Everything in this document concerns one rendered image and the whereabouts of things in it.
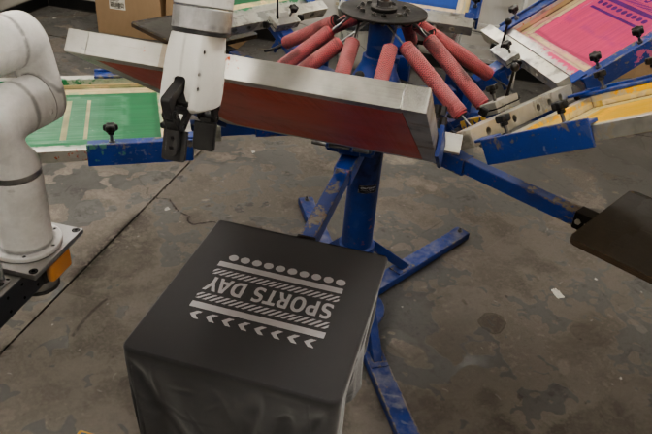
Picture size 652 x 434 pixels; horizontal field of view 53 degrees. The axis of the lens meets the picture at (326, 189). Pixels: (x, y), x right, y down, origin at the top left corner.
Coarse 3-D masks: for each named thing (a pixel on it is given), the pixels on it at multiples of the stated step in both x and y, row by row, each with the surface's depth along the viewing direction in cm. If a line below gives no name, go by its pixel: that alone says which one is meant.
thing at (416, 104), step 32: (96, 64) 113; (128, 64) 105; (160, 64) 101; (256, 64) 98; (288, 64) 98; (320, 96) 97; (352, 96) 95; (384, 96) 95; (416, 96) 94; (256, 128) 177; (416, 128) 111
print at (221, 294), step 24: (240, 264) 154; (264, 264) 155; (216, 288) 146; (240, 288) 146; (264, 288) 147; (288, 288) 148; (312, 288) 148; (336, 288) 149; (192, 312) 139; (216, 312) 139; (240, 312) 140; (264, 312) 140; (288, 312) 141; (312, 312) 142; (264, 336) 134; (288, 336) 135; (312, 336) 135
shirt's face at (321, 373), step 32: (224, 224) 168; (192, 256) 155; (256, 256) 157; (288, 256) 158; (320, 256) 159; (352, 256) 160; (384, 256) 161; (192, 288) 145; (352, 288) 149; (160, 320) 136; (192, 320) 137; (352, 320) 140; (160, 352) 128; (192, 352) 129; (224, 352) 129; (256, 352) 130; (288, 352) 131; (320, 352) 131; (352, 352) 132; (288, 384) 124; (320, 384) 124
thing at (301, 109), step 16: (272, 96) 108; (288, 96) 104; (304, 96) 101; (288, 112) 125; (304, 112) 120; (320, 112) 115; (336, 112) 111; (352, 112) 107; (368, 112) 103; (384, 112) 100; (320, 128) 143; (336, 128) 137; (352, 128) 131; (368, 128) 125; (384, 128) 120; (400, 128) 116; (352, 144) 165; (368, 144) 157; (384, 144) 149; (400, 144) 142
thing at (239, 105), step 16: (112, 64) 109; (144, 80) 121; (160, 80) 116; (224, 96) 121; (240, 96) 116; (256, 96) 112; (224, 112) 150; (240, 112) 143; (256, 112) 136; (272, 112) 130; (272, 128) 168; (288, 128) 158; (304, 128) 151
